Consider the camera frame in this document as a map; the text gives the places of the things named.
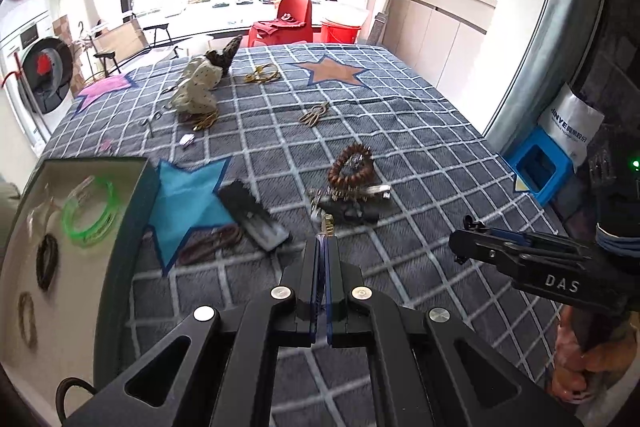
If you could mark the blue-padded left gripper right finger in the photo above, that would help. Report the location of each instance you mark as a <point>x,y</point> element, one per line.
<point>345,325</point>

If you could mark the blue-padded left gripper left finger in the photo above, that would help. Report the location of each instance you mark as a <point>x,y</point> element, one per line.
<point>298,328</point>

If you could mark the silver star hair clip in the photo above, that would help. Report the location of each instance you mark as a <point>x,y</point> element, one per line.
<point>350,194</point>

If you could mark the black hair claw clip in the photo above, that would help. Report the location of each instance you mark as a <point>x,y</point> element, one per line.
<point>348,213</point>

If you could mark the beige jewelry tray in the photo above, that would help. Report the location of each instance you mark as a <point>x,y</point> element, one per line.
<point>74,327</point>

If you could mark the right hand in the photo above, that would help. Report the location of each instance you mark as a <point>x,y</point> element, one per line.
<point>572,365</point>

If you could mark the blue plastic stool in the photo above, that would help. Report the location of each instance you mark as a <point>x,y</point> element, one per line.
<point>541,165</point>

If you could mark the white shopping bag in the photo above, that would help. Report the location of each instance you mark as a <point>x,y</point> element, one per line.
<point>571,124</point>

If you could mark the grey plaid bedspread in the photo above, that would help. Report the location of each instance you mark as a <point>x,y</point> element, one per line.
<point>439,167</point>

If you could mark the green translucent bangle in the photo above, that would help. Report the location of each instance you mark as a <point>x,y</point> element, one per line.
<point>90,211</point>

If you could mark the red plastic basin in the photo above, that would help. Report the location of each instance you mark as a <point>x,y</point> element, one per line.
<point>331,32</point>

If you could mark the red plastic chair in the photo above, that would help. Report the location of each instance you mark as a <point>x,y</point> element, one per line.
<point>292,24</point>

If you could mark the clear plastic hair claw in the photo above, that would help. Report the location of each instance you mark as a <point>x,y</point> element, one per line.
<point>39,216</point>

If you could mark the wooden folding chair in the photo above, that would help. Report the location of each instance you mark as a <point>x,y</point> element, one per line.
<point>115,47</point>

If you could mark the white washing machine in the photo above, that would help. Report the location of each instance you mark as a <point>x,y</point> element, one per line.
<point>36,54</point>

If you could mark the beige wall cabinet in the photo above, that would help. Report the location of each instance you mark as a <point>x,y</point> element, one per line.
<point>441,41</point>

